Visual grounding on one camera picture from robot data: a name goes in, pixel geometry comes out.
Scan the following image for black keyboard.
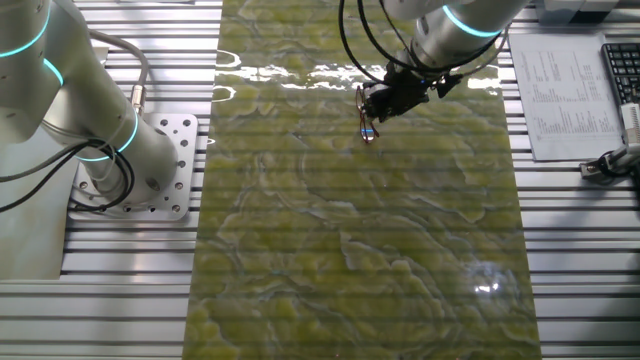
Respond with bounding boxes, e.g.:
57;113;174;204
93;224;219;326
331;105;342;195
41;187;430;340
601;42;640;106

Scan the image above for red frame glasses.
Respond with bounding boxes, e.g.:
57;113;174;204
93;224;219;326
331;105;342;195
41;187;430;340
354;85;381;145

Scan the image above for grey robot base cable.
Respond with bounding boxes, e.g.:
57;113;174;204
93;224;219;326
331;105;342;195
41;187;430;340
88;29;151;117

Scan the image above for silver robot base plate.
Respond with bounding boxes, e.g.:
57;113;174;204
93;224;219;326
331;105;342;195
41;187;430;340
67;112;200;222

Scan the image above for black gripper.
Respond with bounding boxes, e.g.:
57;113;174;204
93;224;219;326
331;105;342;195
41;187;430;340
362;64;437;124

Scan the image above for camera stand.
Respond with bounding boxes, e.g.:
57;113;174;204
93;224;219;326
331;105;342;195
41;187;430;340
579;144;640;182

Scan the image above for printed table paper sheet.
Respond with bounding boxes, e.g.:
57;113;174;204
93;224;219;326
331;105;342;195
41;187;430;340
508;32;626;162

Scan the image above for grey black device box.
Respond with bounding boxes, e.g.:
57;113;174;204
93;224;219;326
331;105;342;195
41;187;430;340
537;0;621;26

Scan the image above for green marble pattern mat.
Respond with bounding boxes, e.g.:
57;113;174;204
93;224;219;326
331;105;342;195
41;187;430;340
182;0;544;360

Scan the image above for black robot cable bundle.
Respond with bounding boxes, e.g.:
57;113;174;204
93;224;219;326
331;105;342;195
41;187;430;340
0;139;136;214
338;0;511;100

